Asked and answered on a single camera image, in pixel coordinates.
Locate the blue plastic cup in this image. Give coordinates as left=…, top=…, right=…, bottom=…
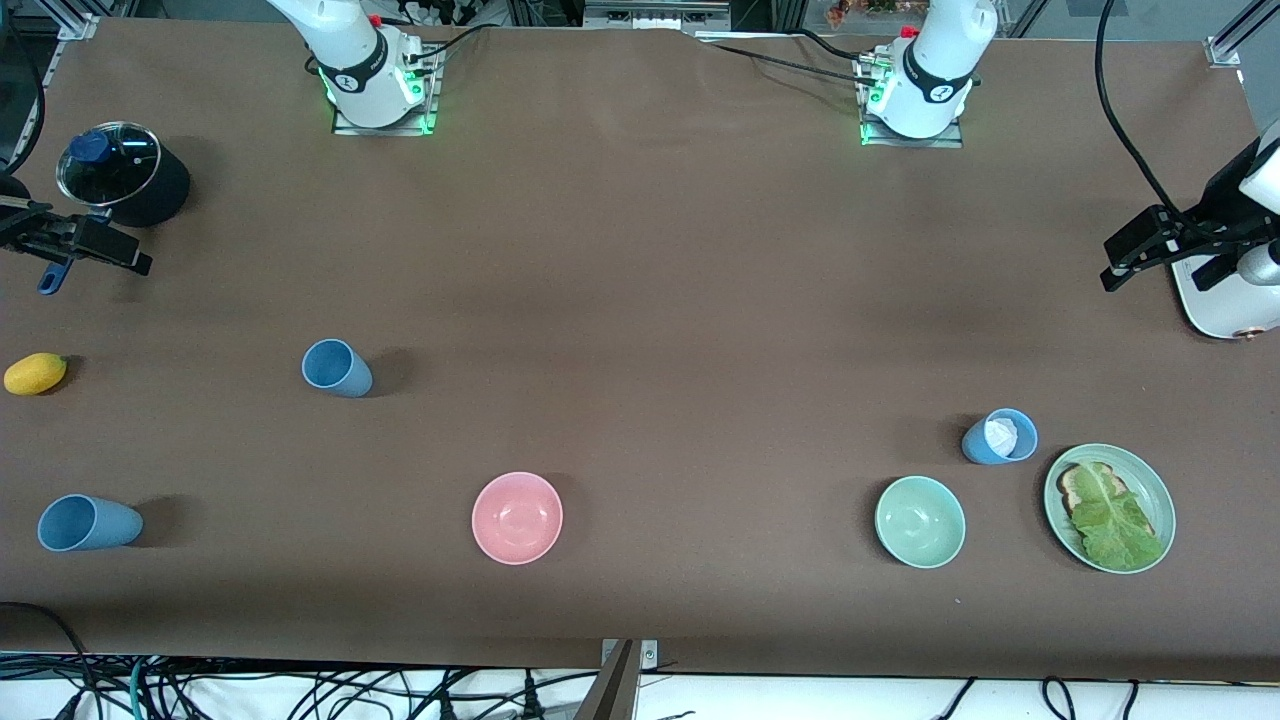
left=961, top=407, right=1039, bottom=466
left=37, top=494, right=144, bottom=553
left=302, top=339, right=374, bottom=399

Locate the glass pot lid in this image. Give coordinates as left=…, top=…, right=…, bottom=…
left=57, top=122, right=161, bottom=208

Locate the dark blue pot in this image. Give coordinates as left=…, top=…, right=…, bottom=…
left=38, top=122, right=191, bottom=296

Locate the yellow lemon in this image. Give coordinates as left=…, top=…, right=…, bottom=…
left=3, top=352, right=68, bottom=397

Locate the green plate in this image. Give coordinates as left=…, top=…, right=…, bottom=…
left=1043, top=443, right=1177, bottom=575

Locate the toast slice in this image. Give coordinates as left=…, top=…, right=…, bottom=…
left=1057, top=462, right=1136, bottom=521

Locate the green lettuce leaf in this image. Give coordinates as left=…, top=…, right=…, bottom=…
left=1070, top=465, right=1166, bottom=571

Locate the mint green bowl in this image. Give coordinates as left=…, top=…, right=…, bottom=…
left=875, top=475, right=967, bottom=570

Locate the pink bowl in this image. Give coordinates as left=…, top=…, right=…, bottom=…
left=471, top=471, right=564, bottom=566

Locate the grey power strip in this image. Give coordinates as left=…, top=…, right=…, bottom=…
left=583, top=0, right=731, bottom=31

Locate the dark slanted bar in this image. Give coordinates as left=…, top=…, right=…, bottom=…
left=572, top=640, right=639, bottom=720

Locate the aluminium frame profile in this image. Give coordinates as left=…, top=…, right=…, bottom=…
left=55, top=0, right=101, bottom=41
left=1205, top=0, right=1280, bottom=69

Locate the thick black hanging cable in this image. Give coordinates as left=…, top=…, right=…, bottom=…
left=1095, top=0, right=1216, bottom=236

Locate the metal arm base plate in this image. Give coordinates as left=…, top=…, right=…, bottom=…
left=855, top=55, right=966, bottom=149
left=330, top=45, right=441, bottom=136

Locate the black table cable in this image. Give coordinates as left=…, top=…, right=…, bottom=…
left=695, top=38, right=881, bottom=86
left=405, top=25, right=496, bottom=76
left=795, top=28, right=866, bottom=63

